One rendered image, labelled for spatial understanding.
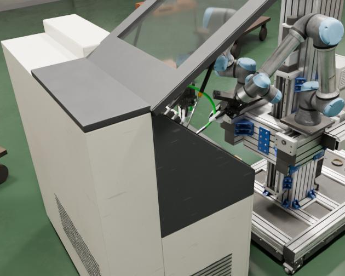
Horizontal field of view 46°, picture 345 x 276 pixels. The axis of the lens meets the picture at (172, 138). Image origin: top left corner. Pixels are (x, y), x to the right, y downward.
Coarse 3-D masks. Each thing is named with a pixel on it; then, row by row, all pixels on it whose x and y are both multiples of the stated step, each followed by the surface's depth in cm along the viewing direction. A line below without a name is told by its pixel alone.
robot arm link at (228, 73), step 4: (228, 56) 255; (232, 56) 262; (228, 60) 258; (232, 60) 260; (228, 64) 259; (232, 64) 260; (228, 68) 261; (232, 68) 261; (216, 72) 267; (220, 72) 266; (224, 72) 264; (228, 72) 263; (232, 72) 262; (224, 76) 268; (228, 76) 266; (232, 76) 264
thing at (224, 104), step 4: (236, 92) 198; (236, 96) 197; (236, 100) 199; (240, 100) 196; (224, 104) 202; (228, 104) 200; (232, 104) 200; (236, 104) 200; (240, 104) 200; (244, 104) 200; (248, 104) 200; (224, 108) 200; (228, 108) 200; (232, 108) 200; (236, 108) 202; (240, 108) 202; (228, 112) 203; (232, 112) 203; (236, 112) 201; (228, 116) 205; (232, 116) 204; (236, 116) 203
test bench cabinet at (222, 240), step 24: (216, 216) 211; (240, 216) 222; (168, 240) 198; (192, 240) 208; (216, 240) 219; (240, 240) 232; (168, 264) 206; (192, 264) 217; (216, 264) 229; (240, 264) 243
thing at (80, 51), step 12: (48, 24) 251; (60, 24) 248; (72, 24) 247; (84, 24) 246; (60, 36) 236; (72, 36) 225; (84, 36) 224; (96, 36) 223; (72, 48) 223; (84, 48) 208
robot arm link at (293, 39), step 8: (304, 16) 199; (296, 24) 201; (304, 24) 197; (296, 32) 200; (304, 32) 200; (288, 40) 202; (296, 40) 202; (304, 40) 203; (280, 48) 203; (288, 48) 202; (272, 56) 205; (280, 56) 203; (288, 56) 205; (264, 64) 206; (272, 64) 204; (280, 64) 205; (256, 72) 208; (264, 72) 205; (272, 72) 205; (248, 80) 209
